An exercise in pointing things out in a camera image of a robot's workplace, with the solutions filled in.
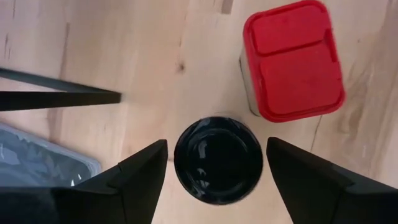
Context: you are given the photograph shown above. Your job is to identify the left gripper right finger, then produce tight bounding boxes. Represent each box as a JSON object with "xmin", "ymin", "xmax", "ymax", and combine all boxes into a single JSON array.
[{"xmin": 266, "ymin": 136, "xmax": 398, "ymax": 224}]

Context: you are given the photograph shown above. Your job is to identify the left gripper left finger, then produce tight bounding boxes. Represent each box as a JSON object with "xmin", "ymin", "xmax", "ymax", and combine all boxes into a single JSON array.
[{"xmin": 0, "ymin": 139, "xmax": 169, "ymax": 224}]

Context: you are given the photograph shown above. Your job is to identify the black-lid spice bottle blue label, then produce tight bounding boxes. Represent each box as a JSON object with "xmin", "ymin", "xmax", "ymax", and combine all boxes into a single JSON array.
[{"xmin": 173, "ymin": 116, "xmax": 264, "ymax": 205}]

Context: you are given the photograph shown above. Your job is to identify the red-lid smoked paprika tin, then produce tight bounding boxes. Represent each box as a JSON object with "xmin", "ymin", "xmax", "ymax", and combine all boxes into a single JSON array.
[{"xmin": 238, "ymin": 0, "xmax": 346, "ymax": 123}]

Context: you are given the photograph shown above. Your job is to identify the wooden shelf riser black legs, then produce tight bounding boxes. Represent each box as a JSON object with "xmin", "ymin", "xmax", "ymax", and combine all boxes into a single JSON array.
[{"xmin": 0, "ymin": 67, "xmax": 122, "ymax": 112}]

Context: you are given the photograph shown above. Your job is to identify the magazine with waterfall cover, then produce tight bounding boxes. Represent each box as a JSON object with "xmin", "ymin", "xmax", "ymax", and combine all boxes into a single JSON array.
[{"xmin": 0, "ymin": 123, "xmax": 102, "ymax": 187}]

